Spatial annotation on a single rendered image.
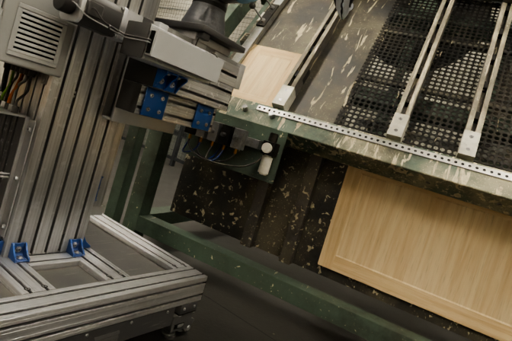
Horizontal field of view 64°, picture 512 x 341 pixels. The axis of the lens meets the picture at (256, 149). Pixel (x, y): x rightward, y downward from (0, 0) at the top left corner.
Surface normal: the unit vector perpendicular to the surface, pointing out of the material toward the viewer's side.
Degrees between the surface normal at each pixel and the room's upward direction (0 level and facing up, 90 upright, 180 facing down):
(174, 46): 90
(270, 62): 56
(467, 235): 90
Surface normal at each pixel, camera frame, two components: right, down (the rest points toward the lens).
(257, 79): -0.16, -0.59
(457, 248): -0.39, -0.07
